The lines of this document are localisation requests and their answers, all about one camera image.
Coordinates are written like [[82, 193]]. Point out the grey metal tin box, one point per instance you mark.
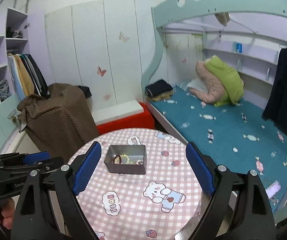
[[121, 159]]

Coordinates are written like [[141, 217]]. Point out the white pillow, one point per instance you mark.
[[198, 84]]

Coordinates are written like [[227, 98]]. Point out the black cloth on cover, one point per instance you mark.
[[86, 91]]

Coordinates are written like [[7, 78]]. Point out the person's left hand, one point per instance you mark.
[[7, 212]]

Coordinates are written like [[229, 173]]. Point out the light blue bunk bed frame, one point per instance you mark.
[[248, 35]]

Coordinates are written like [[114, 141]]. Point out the green blanket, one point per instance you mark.
[[229, 78]]

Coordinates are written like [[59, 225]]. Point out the red storage bench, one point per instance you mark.
[[141, 120]]

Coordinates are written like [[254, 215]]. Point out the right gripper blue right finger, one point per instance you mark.
[[200, 169]]

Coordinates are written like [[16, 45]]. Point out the folded dark clothes stack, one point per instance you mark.
[[158, 90]]

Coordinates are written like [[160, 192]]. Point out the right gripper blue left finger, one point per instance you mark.
[[83, 167]]

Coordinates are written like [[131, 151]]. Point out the white wardrobe panels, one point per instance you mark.
[[105, 45]]

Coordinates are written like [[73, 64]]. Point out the pink checkered bear tablecloth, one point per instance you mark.
[[164, 201]]

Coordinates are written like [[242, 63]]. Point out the teal candy print mattress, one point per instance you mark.
[[232, 135]]

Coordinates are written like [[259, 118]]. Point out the brown dotted fabric cover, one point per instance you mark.
[[60, 124]]

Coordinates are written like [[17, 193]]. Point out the purple white shelf unit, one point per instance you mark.
[[13, 40]]

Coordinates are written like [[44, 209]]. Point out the pink quilted jacket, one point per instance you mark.
[[216, 93]]

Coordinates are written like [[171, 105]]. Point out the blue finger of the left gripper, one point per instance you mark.
[[49, 165], [33, 158]]

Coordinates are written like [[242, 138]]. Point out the hanging clothes row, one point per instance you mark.
[[26, 76]]

